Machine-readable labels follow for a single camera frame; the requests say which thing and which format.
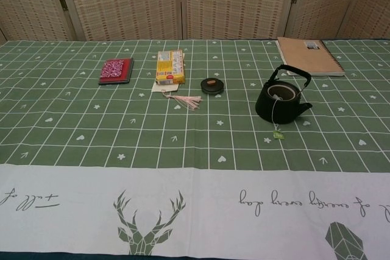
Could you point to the green grid tablecloth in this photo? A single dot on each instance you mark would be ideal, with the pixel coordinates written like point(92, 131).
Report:
point(91, 126)

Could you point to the black teapot lid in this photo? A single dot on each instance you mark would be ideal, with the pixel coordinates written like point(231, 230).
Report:
point(211, 87)

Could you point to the kraft spiral notebook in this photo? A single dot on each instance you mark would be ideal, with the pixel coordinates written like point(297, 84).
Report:
point(307, 56)

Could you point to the woven bamboo folding screen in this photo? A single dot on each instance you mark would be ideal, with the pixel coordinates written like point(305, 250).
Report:
point(128, 4)

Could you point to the paper bookmark with pink tassel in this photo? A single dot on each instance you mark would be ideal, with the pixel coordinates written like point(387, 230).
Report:
point(189, 101)

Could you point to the yellow cardboard box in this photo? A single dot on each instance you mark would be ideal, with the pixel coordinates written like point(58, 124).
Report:
point(170, 66)

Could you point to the black cast iron teapot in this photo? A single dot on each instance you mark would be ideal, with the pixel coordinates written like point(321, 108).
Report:
point(289, 112)

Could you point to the red patterned notebook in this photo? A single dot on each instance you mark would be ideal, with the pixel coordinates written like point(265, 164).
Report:
point(114, 69)

